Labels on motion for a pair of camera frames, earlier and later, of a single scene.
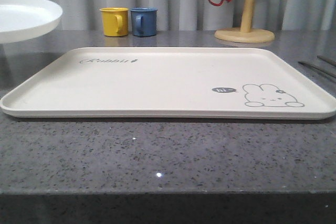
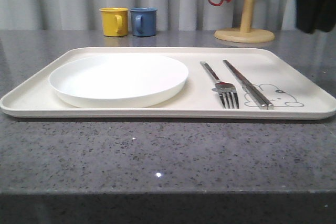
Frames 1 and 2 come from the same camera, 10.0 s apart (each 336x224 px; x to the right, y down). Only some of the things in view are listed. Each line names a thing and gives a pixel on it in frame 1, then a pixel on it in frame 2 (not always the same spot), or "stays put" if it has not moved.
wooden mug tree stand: [245, 34] stays put
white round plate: [23, 17] -> [118, 81]
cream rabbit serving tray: [170, 83] stays put
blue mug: [144, 21] stays put
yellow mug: [115, 21] stays put
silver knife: [329, 61] -> [270, 105]
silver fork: [323, 70] -> [227, 89]
